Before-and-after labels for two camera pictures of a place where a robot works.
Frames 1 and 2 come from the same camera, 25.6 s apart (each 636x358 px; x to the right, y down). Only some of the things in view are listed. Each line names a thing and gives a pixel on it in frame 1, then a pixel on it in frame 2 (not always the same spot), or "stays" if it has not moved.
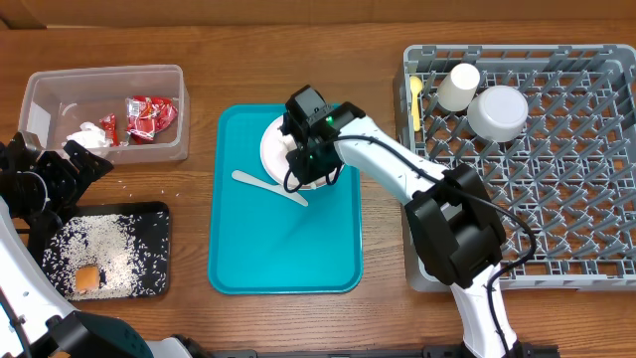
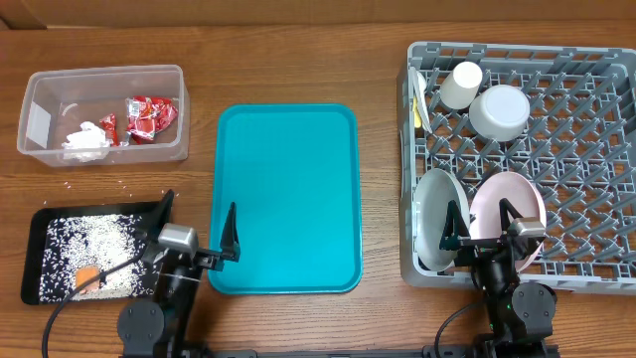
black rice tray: [111, 251] stays
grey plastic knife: [295, 195] → [420, 84]
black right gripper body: [320, 160] → [489, 274]
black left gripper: [71, 184] → [213, 260]
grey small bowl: [498, 113] stays
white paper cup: [457, 89] stays
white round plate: [274, 147] → [522, 197]
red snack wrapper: [146, 115] stays
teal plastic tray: [263, 242] stays
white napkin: [89, 135] stays
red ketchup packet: [109, 124] stays
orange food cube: [86, 278] stays
